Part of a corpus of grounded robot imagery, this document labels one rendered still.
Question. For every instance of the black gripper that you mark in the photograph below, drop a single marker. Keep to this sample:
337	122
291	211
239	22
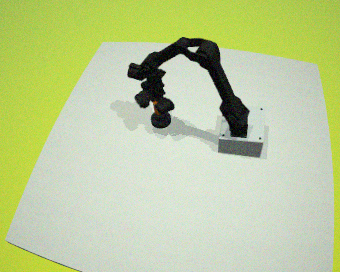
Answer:
163	105

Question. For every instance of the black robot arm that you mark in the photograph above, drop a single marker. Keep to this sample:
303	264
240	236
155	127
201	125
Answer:
208	56

